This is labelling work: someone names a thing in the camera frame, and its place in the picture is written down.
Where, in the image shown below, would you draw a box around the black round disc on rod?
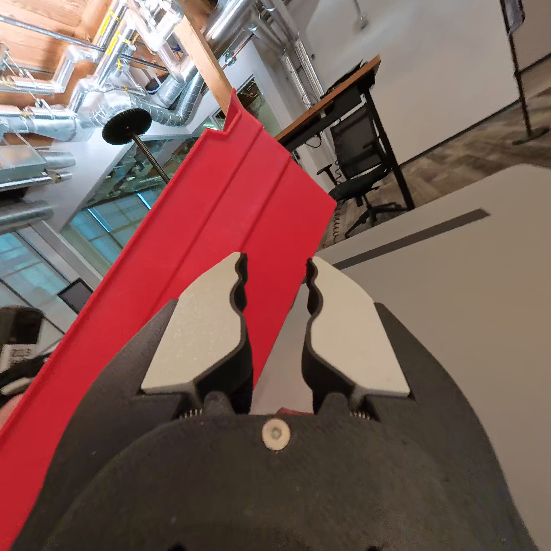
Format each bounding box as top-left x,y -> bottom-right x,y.
102,108 -> 171,185

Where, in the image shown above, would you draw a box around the wooden desk with black legs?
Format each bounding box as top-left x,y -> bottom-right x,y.
275,55 -> 416,212

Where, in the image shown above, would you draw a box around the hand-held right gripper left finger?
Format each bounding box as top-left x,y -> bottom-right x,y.
140,251 -> 254,410

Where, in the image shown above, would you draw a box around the silver ventilation ducts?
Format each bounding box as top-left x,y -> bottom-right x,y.
0,0 -> 302,233

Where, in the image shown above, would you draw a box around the dark tape strip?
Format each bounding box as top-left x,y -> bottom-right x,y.
331,209 -> 491,268

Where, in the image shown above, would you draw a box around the red plastic storage bin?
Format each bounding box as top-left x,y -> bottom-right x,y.
0,88 -> 337,551

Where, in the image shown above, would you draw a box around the black coiled cable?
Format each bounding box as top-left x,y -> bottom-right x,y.
329,207 -> 345,248

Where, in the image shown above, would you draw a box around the dark monitor screen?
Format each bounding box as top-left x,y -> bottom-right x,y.
57,278 -> 94,314

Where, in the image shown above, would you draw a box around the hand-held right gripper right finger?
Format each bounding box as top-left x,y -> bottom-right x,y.
300,256 -> 412,410

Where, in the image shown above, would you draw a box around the black easel stand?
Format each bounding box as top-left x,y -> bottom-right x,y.
499,0 -> 551,145

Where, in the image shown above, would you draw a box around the black office chair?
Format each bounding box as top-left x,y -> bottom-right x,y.
317,101 -> 407,237

